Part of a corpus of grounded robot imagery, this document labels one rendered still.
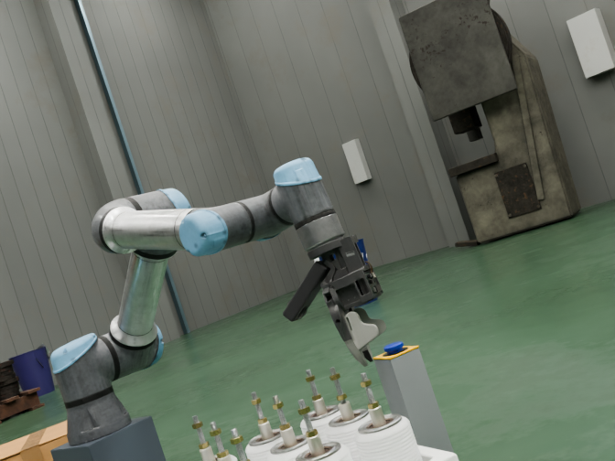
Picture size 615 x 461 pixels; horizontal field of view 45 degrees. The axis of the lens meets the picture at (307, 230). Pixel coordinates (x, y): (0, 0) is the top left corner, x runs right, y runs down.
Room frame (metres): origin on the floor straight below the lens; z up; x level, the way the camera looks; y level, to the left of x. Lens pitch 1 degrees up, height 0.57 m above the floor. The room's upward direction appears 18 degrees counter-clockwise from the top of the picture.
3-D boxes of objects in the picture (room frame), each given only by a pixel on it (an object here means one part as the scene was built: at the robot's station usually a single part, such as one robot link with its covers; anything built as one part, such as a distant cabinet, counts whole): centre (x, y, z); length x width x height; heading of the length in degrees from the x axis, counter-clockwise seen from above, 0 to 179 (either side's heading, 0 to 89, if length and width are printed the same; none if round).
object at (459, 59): (7.83, -2.13, 1.32); 1.39 x 1.21 x 2.64; 49
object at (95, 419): (1.79, 0.63, 0.35); 0.15 x 0.15 x 0.10
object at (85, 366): (1.80, 0.62, 0.47); 0.13 x 0.12 x 0.14; 132
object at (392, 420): (1.23, -0.01, 0.25); 0.08 x 0.08 x 0.01
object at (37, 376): (7.51, 3.05, 0.24); 0.41 x 0.38 x 0.49; 139
